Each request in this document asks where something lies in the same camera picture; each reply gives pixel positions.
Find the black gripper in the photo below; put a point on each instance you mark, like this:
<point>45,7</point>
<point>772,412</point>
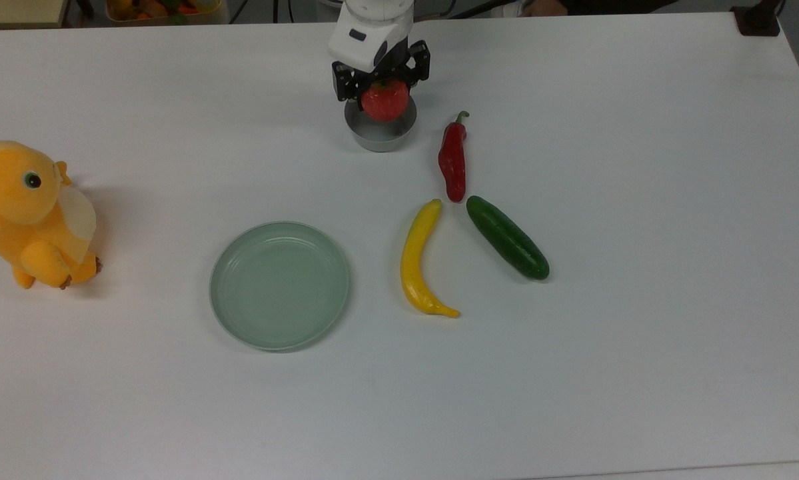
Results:
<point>394,63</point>

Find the red apple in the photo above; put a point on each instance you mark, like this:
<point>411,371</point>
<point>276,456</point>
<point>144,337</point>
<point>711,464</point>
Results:
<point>385,101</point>

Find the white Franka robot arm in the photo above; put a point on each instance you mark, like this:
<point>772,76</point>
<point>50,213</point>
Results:
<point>376,8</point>

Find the grey round bowl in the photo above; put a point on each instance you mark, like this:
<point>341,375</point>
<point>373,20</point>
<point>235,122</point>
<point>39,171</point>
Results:
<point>380,136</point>

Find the red chili pepper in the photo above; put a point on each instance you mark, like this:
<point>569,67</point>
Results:
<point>453,160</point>

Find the yellow banana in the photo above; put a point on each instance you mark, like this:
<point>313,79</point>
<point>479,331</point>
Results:
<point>416,260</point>

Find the green cucumber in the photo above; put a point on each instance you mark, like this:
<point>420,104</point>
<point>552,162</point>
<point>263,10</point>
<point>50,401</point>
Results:
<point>508,238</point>

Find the box of toy fruit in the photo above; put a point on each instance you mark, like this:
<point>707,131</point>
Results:
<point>166,9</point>

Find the pale green plate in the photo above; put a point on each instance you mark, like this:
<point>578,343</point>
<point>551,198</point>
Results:
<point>279,286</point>

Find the wooden board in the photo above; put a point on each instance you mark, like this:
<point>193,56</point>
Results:
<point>16,10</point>

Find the orange plush dinosaur toy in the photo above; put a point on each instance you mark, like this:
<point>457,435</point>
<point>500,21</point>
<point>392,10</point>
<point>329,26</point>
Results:
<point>19,213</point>

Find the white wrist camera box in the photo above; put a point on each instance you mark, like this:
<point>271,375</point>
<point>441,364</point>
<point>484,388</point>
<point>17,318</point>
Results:
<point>362,41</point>

